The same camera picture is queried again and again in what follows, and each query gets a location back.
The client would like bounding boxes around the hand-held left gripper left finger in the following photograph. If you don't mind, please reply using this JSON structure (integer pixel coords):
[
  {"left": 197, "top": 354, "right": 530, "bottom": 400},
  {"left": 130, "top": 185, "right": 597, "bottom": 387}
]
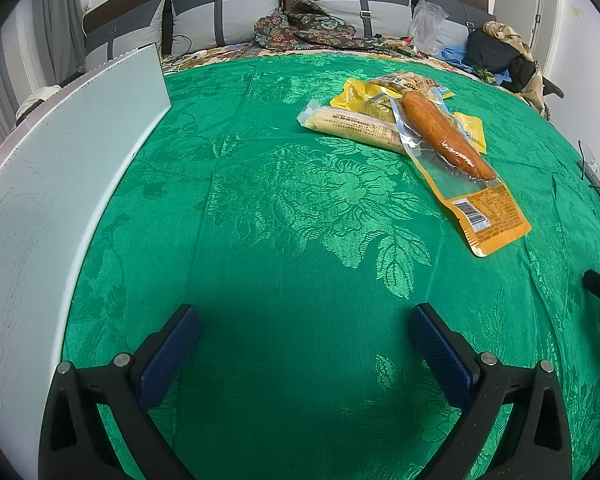
[{"left": 39, "top": 304, "right": 202, "bottom": 480}]

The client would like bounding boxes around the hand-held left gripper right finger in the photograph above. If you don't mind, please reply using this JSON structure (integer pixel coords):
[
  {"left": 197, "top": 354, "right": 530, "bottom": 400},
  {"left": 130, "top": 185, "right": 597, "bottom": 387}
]
[{"left": 411, "top": 302, "right": 573, "bottom": 480}]

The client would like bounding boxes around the white storage box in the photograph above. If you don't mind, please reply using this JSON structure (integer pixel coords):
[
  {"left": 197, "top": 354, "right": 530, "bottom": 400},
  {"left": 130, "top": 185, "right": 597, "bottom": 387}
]
[{"left": 0, "top": 42, "right": 173, "bottom": 461}]

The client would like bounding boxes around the clear plastic object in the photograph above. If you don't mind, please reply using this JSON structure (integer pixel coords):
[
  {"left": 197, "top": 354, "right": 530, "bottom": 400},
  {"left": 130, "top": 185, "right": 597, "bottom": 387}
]
[{"left": 577, "top": 140, "right": 600, "bottom": 211}]

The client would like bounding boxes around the green floral blanket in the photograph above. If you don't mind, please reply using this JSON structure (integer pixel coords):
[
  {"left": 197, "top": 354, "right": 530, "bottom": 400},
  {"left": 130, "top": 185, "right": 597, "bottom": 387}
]
[{"left": 60, "top": 52, "right": 600, "bottom": 480}]

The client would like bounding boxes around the orange sausage packet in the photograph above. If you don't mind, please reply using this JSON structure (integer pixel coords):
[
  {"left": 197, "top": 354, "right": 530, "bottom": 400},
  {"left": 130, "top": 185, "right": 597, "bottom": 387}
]
[{"left": 387, "top": 87, "right": 533, "bottom": 259}]

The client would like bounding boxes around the clear corn cob packet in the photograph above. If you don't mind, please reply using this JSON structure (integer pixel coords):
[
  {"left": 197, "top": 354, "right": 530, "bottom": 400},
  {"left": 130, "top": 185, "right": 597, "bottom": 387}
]
[{"left": 297, "top": 100, "right": 421, "bottom": 157}]

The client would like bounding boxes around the black cloth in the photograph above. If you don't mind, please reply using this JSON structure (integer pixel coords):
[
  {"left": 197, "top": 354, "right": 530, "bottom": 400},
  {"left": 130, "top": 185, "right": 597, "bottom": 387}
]
[{"left": 465, "top": 27, "right": 541, "bottom": 93}]

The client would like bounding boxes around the pile of dark clothes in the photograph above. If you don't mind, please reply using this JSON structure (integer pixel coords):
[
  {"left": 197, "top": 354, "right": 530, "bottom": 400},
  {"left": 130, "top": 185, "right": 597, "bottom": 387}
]
[{"left": 482, "top": 21, "right": 546, "bottom": 101}]

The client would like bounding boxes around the yellow snack packet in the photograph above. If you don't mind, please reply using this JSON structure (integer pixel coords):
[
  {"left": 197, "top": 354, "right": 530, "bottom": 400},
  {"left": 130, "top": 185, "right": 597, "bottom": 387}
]
[{"left": 328, "top": 78, "right": 488, "bottom": 155}]

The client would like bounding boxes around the blue cloth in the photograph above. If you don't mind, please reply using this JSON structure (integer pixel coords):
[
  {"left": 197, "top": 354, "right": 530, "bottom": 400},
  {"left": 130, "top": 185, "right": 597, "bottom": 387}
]
[{"left": 432, "top": 44, "right": 513, "bottom": 86}]

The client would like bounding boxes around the cream cloth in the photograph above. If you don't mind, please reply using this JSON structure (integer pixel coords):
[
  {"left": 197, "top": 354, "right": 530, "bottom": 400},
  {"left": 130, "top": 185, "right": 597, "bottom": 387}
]
[{"left": 15, "top": 85, "right": 61, "bottom": 121}]

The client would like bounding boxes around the patterned floral bedspread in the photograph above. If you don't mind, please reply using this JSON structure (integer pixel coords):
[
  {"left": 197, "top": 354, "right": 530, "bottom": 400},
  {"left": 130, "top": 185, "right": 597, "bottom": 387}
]
[{"left": 160, "top": 35, "right": 481, "bottom": 73}]

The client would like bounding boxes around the clear plastic bag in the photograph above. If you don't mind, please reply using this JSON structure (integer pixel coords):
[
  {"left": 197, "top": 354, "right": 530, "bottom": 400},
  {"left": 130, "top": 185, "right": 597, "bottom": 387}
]
[{"left": 409, "top": 2, "right": 448, "bottom": 56}]

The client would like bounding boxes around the grey curtain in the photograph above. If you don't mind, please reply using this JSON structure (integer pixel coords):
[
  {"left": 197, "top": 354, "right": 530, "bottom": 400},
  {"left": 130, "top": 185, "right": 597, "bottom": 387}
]
[{"left": 30, "top": 0, "right": 88, "bottom": 86}]

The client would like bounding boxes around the dark paisley cloth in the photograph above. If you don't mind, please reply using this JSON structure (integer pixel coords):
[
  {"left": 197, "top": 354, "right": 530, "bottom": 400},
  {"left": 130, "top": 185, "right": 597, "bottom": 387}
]
[{"left": 254, "top": 0, "right": 391, "bottom": 51}]

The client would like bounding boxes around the grey strapped pillow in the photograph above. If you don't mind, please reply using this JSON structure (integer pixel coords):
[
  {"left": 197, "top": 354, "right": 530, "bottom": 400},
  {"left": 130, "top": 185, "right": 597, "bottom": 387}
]
[
  {"left": 170, "top": 0, "right": 283, "bottom": 56},
  {"left": 414, "top": 0, "right": 496, "bottom": 56},
  {"left": 84, "top": 0, "right": 168, "bottom": 73},
  {"left": 297, "top": 0, "right": 413, "bottom": 38}
]

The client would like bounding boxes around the thin black cable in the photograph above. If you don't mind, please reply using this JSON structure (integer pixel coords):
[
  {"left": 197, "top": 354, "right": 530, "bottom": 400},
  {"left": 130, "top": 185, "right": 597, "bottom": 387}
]
[{"left": 172, "top": 35, "right": 201, "bottom": 56}]

